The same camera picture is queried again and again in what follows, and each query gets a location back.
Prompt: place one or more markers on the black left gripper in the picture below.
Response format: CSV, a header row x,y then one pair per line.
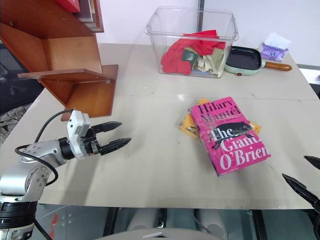
x,y
90,146

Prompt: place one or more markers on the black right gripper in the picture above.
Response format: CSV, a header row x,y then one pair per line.
x,y
317,217

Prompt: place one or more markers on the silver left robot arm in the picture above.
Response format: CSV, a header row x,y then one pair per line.
x,y
42,150

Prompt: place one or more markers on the yellow book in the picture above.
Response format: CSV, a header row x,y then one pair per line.
x,y
187,126

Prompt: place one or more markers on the pink Hilary Mantel book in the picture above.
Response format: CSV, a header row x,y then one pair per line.
x,y
232,150

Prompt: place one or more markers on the wooden shelf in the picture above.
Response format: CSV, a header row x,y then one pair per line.
x,y
62,50

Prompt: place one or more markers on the black table leg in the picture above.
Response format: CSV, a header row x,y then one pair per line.
x,y
260,225
111,220

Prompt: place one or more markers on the pile of coloured cloths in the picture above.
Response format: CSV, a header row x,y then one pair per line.
x,y
175,58

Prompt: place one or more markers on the grey robot torso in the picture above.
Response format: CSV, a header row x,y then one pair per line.
x,y
125,236

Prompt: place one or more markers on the grey patterned cloth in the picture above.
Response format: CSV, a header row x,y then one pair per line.
x,y
10,122

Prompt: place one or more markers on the white rounded shape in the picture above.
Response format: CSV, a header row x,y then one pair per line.
x,y
212,221

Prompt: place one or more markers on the dark green fabric patch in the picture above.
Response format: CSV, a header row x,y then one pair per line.
x,y
188,55

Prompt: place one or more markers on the black office chair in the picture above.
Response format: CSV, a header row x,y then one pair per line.
x,y
12,82

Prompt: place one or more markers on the clear plastic storage bin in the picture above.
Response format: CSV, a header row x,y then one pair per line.
x,y
155,27

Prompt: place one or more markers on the cream cloth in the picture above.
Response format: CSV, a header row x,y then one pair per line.
x,y
212,62

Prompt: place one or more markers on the stack of pale books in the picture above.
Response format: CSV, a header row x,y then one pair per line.
x,y
87,11

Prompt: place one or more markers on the purple wet wipes pack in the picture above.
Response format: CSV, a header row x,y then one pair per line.
x,y
272,53

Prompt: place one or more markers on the mint green electric skillet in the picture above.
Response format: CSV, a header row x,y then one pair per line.
x,y
243,57

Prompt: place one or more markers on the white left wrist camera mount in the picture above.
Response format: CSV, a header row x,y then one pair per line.
x,y
75,125

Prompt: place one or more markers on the dark vertical wall strip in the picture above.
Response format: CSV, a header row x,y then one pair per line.
x,y
199,3

